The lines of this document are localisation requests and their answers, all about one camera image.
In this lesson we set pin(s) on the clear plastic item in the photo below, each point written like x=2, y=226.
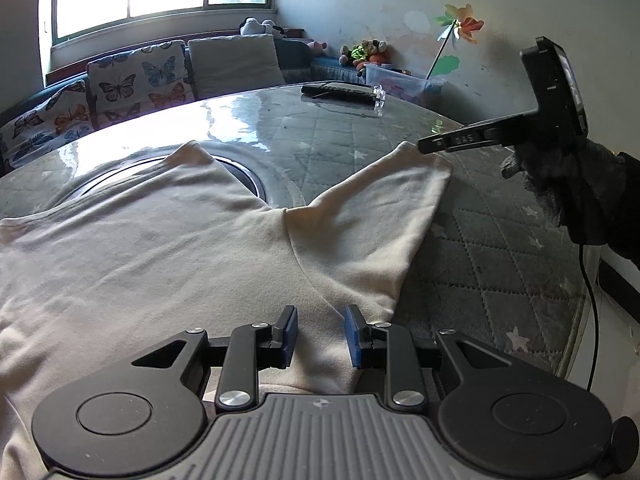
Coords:
x=380, y=97

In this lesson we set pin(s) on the person's right hand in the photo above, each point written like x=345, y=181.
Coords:
x=570, y=185

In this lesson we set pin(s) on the green wall sticker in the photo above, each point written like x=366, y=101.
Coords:
x=446, y=63

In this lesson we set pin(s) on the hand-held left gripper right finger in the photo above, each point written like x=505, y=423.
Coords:
x=354, y=340

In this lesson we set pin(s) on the brown plush toy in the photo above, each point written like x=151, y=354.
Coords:
x=345, y=55

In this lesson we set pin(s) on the person's right forearm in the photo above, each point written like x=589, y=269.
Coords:
x=631, y=205

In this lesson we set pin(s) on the beige cushion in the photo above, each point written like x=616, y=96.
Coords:
x=232, y=67

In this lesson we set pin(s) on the colourful pinwheel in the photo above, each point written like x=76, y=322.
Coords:
x=462, y=22

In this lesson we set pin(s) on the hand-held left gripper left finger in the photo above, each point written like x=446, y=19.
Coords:
x=288, y=336

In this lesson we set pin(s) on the black remote control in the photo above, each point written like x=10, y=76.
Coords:
x=335, y=91

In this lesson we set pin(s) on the clear plastic storage box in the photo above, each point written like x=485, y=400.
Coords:
x=400, y=82

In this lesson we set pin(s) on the orange green plush toy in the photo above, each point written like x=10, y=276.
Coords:
x=372, y=52

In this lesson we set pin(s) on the pink plush toy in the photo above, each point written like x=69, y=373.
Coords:
x=318, y=47

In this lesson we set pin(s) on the cream shirt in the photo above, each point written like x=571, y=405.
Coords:
x=150, y=260

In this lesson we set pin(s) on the white plush toy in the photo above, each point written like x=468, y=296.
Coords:
x=257, y=26

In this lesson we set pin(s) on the blue sofa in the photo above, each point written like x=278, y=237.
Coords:
x=300, y=55

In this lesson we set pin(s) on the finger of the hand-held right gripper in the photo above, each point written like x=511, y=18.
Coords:
x=465, y=139

